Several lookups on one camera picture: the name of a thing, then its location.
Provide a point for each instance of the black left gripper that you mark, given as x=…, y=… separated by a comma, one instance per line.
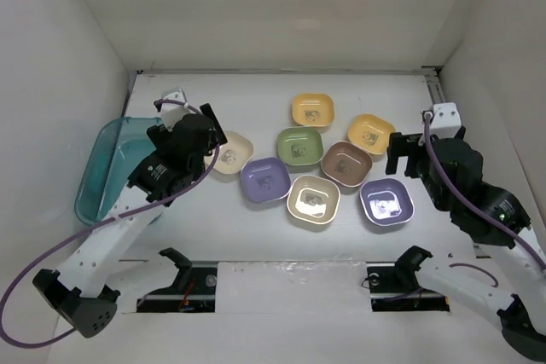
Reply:
x=161, y=135

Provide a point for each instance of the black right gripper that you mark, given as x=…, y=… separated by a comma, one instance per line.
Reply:
x=401, y=144

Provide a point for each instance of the cream plate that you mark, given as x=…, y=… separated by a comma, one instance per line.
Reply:
x=312, y=203
x=234, y=154

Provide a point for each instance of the yellow plate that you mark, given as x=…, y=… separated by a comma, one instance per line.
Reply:
x=313, y=109
x=370, y=133

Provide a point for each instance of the purple plate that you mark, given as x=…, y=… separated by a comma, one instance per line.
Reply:
x=264, y=182
x=386, y=202

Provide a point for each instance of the brown plate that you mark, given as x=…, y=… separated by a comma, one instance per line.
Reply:
x=346, y=164

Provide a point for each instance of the cream plate front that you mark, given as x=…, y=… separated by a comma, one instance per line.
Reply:
x=312, y=203

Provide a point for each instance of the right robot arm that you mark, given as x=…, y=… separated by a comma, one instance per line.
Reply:
x=494, y=219

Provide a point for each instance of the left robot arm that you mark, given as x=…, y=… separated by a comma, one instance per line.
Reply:
x=77, y=289

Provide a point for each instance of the teal plastic bin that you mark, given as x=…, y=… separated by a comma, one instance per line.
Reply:
x=119, y=148

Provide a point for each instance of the green plate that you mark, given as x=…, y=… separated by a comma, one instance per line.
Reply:
x=300, y=146

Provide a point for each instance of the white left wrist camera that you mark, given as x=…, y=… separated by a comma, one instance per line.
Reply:
x=175, y=109

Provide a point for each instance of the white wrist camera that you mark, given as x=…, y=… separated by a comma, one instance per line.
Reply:
x=445, y=120
x=175, y=109

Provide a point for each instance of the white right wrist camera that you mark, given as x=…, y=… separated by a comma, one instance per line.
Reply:
x=445, y=120

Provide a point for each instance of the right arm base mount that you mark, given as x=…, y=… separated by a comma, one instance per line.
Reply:
x=393, y=286

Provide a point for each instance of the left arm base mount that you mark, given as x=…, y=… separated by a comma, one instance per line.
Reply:
x=191, y=291

